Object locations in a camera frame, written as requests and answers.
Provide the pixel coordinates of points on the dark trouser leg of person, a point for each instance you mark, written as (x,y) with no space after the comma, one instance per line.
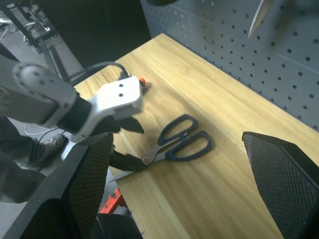
(15,152)

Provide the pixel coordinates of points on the small orange red object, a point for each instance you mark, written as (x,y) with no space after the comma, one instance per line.
(142,81)

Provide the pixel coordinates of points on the hanging metal blade tool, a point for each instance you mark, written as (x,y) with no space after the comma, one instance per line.
(258,18)

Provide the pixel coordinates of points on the black metal desk frame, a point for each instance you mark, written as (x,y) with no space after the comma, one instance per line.
(27,25)

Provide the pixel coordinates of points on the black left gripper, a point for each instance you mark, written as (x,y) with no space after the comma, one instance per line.
(109,125)

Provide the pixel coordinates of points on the grey shoe of person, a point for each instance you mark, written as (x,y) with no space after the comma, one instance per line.
(52,144)

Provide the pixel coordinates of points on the grey metal pegboard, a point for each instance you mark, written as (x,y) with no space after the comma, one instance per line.
(249,44)

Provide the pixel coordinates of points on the orange clamp under table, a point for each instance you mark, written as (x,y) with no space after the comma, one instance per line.
(113,201)

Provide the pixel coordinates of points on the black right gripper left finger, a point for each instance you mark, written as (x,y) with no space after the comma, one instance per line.
(62,189)

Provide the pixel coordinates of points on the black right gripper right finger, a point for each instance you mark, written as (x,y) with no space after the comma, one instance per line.
(286,184)

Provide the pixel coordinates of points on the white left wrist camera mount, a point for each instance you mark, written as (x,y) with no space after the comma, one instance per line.
(119,97)

